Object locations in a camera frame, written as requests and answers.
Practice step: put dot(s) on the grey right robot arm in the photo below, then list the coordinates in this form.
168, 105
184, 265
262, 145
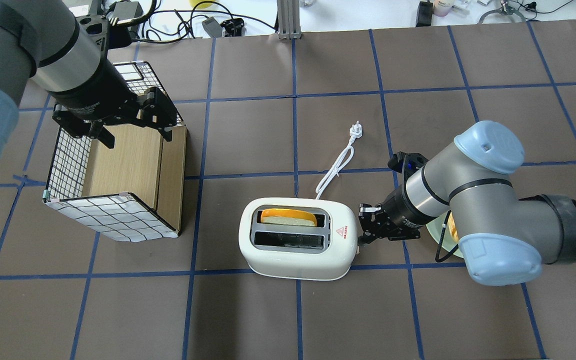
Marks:
504, 240

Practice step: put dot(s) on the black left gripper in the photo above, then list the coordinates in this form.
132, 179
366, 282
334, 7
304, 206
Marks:
99, 93

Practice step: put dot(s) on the yellow bread slice in toaster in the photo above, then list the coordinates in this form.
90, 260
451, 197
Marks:
288, 217

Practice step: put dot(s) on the pale green round plate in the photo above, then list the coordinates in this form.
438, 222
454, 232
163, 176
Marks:
438, 230

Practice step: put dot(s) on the grid-cloth wooden storage box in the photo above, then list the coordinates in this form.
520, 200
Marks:
132, 192

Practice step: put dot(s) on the golden triangular pastry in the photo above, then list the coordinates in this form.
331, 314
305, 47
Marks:
452, 228

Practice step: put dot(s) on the grey device on bench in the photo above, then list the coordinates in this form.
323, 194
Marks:
212, 27

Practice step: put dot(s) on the aluminium frame post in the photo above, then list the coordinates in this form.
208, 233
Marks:
288, 17

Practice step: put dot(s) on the black power adapter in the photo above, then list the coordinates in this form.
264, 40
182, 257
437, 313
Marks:
424, 14

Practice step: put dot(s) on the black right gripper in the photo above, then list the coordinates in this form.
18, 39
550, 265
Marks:
399, 206

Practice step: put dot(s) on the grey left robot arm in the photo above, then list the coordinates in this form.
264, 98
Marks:
66, 55

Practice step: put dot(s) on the white two-slot toaster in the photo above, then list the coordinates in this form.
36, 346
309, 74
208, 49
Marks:
322, 253

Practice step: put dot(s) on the black wrist camera, right arm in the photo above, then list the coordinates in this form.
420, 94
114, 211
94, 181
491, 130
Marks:
406, 163

